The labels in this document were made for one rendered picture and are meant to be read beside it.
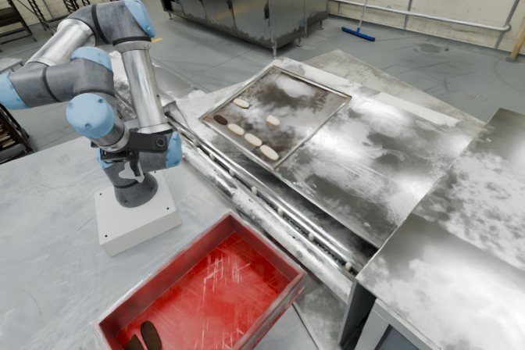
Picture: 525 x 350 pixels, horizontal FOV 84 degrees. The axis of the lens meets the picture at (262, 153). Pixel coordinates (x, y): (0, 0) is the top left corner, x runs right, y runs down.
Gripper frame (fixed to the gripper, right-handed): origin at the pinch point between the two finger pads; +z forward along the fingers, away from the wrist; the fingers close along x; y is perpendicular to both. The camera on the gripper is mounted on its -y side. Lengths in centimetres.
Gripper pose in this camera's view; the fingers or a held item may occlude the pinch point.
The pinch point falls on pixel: (143, 157)
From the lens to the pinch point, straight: 95.1
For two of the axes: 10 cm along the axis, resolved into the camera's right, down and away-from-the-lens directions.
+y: -9.8, 0.9, -1.8
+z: -1.5, 2.7, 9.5
